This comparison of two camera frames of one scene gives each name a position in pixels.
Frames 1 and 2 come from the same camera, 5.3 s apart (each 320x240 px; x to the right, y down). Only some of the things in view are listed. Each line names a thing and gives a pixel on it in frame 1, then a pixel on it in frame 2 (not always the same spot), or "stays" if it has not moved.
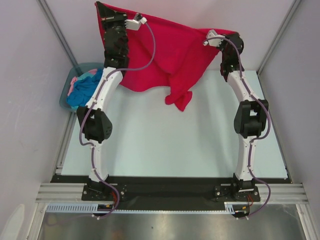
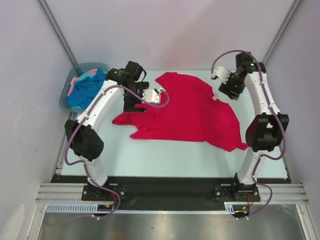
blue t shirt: (82, 89) stays
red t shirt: (163, 55) → (192, 112)
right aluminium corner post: (264, 61) stays
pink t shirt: (93, 71) stays
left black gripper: (109, 16) → (129, 105)
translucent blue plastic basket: (72, 70) stays
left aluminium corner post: (60, 36) stays
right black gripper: (225, 44) → (229, 91)
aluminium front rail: (280, 193) stays
